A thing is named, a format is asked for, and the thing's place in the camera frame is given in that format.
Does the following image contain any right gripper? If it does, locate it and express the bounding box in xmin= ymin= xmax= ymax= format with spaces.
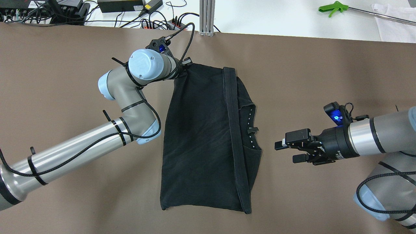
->
xmin=274 ymin=126 xmax=359 ymax=165

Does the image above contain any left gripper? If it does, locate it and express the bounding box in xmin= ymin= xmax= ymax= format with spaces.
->
xmin=169 ymin=57 xmax=193 ymax=80

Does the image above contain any black t-shirt with logo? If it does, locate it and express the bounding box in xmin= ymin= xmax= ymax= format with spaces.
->
xmin=160 ymin=64 xmax=262 ymax=214

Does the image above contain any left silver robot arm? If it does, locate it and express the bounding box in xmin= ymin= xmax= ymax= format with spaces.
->
xmin=1 ymin=49 xmax=183 ymax=210

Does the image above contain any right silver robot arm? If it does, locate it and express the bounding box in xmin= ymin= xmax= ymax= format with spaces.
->
xmin=275 ymin=102 xmax=416 ymax=233

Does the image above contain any grey orange usb hub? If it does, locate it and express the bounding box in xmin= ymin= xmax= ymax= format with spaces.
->
xmin=168 ymin=19 xmax=185 ymax=31
xmin=140 ymin=19 xmax=157 ymax=29

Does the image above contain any black power adapter brick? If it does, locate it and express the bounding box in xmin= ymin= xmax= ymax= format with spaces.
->
xmin=138 ymin=0 xmax=163 ymax=17

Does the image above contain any black flat box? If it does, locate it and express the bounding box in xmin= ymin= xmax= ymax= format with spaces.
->
xmin=97 ymin=0 xmax=145 ymax=13

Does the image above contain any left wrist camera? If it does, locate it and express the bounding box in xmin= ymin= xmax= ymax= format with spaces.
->
xmin=145 ymin=36 xmax=174 ymax=57

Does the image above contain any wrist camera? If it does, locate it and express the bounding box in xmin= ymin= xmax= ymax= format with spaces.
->
xmin=145 ymin=36 xmax=174 ymax=57
xmin=323 ymin=102 xmax=353 ymax=126

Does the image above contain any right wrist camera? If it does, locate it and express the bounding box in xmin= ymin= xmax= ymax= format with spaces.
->
xmin=323 ymin=102 xmax=353 ymax=126

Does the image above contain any aluminium frame post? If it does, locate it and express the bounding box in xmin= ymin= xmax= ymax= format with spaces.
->
xmin=199 ymin=0 xmax=215 ymax=37

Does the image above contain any green handled reacher tool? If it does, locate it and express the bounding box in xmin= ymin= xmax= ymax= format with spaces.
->
xmin=318 ymin=1 xmax=416 ymax=26

